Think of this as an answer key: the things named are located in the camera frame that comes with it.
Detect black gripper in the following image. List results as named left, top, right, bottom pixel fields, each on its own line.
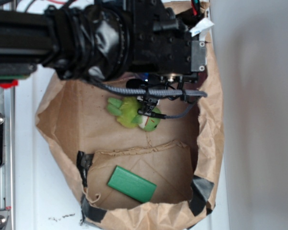
left=126, top=0, right=206, bottom=82

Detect brown paper bag tray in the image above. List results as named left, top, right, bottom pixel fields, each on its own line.
left=35, top=0, right=225, bottom=230

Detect aluminium frame rail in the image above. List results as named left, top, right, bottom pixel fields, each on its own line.
left=0, top=87, right=15, bottom=230

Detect green plush frog toy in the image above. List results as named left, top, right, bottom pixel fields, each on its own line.
left=106, top=97, right=161, bottom=131

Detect green rectangular block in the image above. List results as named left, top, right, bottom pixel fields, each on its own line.
left=108, top=166, right=157, bottom=203

